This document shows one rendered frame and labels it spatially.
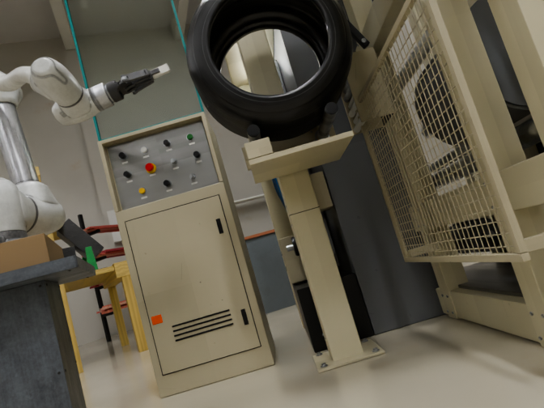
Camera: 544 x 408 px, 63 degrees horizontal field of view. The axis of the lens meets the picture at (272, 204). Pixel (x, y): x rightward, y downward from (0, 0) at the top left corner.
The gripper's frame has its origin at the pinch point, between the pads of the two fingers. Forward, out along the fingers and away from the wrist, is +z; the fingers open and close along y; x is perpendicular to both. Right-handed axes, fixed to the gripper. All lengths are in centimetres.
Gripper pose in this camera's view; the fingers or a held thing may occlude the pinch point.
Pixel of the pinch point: (160, 70)
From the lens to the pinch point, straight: 176.1
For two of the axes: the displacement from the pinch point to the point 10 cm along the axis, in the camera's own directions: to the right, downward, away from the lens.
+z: 9.1, -4.2, 0.4
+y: 0.2, 1.3, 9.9
